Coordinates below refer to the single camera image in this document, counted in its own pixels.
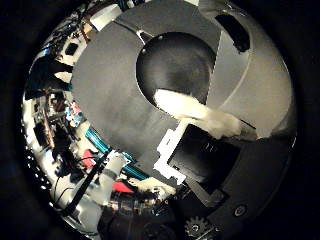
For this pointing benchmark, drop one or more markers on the black frying pan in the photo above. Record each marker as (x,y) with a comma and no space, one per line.
(176,66)

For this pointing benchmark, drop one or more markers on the teal aluminium bar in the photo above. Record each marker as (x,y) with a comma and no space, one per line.
(100,141)

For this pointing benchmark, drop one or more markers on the black table mat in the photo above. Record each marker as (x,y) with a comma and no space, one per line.
(106,100)

